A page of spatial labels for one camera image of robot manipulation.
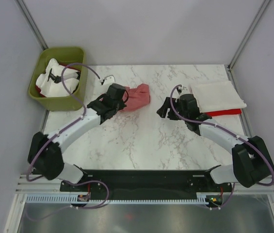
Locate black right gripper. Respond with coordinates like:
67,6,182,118
157,97,188,121

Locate pink t-shirt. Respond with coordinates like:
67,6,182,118
122,83,151,112

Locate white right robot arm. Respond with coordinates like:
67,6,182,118
157,94,274,191

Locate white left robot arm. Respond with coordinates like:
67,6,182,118
28,83,127,191

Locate folded cream t-shirt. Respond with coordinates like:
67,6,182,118
191,81,247,113

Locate white t-shirt in bin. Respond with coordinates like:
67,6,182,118
35,58,80,97

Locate folded red t-shirt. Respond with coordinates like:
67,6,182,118
207,109,242,117

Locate olive green plastic bin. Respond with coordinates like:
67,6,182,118
28,46,86,111

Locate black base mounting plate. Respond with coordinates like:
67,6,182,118
60,170,232,199

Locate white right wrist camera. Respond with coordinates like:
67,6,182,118
177,85,188,95

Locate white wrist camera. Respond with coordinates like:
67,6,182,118
177,85,188,95
101,75,115,85

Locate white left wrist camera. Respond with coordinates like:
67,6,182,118
101,75,115,85

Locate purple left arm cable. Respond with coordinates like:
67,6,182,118
26,63,110,221

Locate left aluminium frame post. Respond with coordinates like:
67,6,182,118
15,0,48,50

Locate aluminium frame post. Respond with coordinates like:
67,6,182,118
225,0,272,72
15,0,48,50

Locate aluminium front rail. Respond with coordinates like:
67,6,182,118
15,175,274,195

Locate white slotted cable duct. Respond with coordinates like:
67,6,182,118
26,191,221,204

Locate right aluminium frame post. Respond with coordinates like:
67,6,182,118
225,0,272,72

